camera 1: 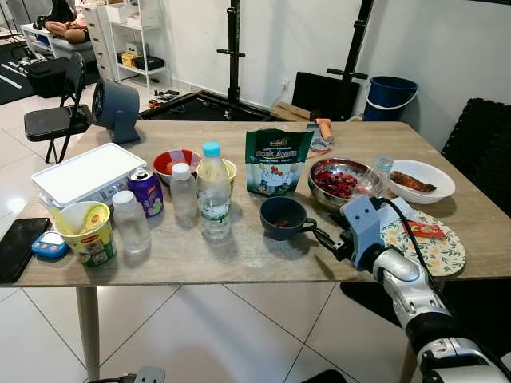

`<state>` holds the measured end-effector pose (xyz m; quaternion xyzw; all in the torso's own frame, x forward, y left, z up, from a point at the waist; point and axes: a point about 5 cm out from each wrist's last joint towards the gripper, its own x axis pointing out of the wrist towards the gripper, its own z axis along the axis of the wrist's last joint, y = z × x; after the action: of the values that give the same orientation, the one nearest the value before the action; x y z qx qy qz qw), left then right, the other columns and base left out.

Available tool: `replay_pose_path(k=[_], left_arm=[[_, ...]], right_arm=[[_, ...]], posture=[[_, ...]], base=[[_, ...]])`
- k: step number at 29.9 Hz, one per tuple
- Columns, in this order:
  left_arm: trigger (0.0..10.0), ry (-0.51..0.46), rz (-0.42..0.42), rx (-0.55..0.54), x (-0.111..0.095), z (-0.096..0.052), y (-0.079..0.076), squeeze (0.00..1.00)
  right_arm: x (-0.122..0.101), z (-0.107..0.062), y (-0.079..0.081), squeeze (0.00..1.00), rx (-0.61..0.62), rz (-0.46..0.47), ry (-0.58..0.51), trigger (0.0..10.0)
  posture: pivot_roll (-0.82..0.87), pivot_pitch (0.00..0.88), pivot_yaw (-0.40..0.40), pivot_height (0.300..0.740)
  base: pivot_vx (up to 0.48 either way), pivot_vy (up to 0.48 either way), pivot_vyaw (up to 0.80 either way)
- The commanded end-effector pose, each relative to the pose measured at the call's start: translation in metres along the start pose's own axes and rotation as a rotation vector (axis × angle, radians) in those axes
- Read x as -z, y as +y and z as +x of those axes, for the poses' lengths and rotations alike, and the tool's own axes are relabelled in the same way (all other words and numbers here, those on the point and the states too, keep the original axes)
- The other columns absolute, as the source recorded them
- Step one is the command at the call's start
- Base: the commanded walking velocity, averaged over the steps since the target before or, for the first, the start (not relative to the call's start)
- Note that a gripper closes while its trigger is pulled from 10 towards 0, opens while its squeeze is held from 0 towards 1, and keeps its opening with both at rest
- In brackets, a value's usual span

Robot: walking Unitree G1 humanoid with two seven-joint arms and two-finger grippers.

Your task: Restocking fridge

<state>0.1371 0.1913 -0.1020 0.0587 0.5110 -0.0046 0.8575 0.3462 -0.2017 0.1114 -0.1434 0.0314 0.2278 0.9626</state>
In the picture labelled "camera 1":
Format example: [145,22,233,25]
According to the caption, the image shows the dark blue mug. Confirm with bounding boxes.
[260,196,318,242]

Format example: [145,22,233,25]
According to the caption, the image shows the steel bowl of red berries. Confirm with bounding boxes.
[308,158,372,212]

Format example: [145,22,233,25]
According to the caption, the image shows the white paper sachet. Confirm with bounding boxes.
[390,198,416,226]

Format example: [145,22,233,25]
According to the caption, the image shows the wooden table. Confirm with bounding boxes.
[0,120,511,383]

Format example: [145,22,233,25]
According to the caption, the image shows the empty clear plastic bottle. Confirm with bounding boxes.
[355,154,394,199]

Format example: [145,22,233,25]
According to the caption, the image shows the red snack packet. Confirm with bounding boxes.
[403,221,446,240]

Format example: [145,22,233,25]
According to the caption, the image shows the green stock powder bag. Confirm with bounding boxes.
[245,128,314,198]

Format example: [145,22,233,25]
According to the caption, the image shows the brown cooked food piece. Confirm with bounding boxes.
[391,172,438,194]

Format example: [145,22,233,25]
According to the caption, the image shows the floral round placemat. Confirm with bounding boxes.
[379,209,467,278]

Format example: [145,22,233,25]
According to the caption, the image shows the packaged orange carrot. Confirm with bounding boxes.
[307,118,335,154]

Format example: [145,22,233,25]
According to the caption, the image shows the white oval bowl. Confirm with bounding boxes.
[387,160,456,205]

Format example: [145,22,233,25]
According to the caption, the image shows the tall water bottle blue cap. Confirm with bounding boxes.
[197,141,232,242]

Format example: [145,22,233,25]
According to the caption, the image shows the wooden plank pieces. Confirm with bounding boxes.
[270,101,312,123]

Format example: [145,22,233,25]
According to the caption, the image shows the black flat panel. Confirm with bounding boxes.
[291,72,360,122]

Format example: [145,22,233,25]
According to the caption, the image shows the slim clear bottle white cap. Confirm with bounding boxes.
[170,163,198,224]

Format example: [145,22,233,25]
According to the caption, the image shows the black floor mat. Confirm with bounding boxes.
[342,279,511,360]

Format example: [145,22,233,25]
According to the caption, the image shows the blue bucket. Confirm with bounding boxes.
[363,76,419,122]

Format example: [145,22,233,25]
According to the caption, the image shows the black gym platform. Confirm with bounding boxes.
[140,89,276,122]

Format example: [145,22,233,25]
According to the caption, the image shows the purple drink can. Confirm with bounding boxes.
[128,168,164,218]

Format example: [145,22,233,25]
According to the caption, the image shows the wide clear bottle white cap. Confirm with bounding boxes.
[112,190,153,255]

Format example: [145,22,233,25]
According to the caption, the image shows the black stand pole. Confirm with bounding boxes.
[327,0,376,85]
[217,0,246,105]

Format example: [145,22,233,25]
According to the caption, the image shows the yellow green instant noodle cup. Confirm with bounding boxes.
[52,201,118,267]

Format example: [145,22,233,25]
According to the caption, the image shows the grey desk fan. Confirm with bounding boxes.
[92,80,142,146]

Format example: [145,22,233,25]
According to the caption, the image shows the white lidded plastic container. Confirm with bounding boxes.
[30,142,150,210]

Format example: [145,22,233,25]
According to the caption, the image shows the small blue timer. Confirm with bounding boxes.
[32,231,69,259]

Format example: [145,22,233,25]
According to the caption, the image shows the white shelf unit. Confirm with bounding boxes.
[108,0,172,89]

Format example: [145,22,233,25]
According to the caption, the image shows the black folding chair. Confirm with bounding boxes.
[24,52,95,164]

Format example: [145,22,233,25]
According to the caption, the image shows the white drawer cabinet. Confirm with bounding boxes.
[80,4,121,81]

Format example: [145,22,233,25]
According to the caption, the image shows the black smartphone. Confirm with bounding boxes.
[0,217,53,285]

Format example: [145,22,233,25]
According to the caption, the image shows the black bag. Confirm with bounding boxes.
[26,57,71,98]

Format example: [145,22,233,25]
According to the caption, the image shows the sitting person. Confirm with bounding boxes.
[44,0,90,45]

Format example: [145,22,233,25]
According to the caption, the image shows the dark striped floor rug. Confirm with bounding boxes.
[0,41,49,105]

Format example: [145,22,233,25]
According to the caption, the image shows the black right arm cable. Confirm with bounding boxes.
[375,197,442,292]

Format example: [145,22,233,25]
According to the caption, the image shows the black foam wall mat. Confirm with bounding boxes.
[441,97,511,216]

